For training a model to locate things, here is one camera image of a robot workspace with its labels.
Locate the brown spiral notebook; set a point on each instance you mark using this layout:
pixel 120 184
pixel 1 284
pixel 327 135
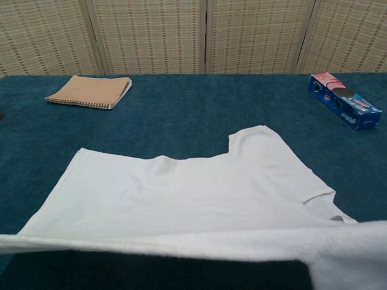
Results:
pixel 87 90

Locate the blue cookie box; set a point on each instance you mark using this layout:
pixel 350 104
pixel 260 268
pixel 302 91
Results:
pixel 347 102

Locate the beige woven folding screen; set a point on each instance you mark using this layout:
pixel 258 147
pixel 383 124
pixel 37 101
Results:
pixel 151 36

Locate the white T-shirt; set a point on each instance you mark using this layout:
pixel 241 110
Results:
pixel 181 199

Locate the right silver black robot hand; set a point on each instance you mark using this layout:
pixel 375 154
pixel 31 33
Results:
pixel 337 219

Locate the blue table cover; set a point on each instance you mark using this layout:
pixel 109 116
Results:
pixel 181 105

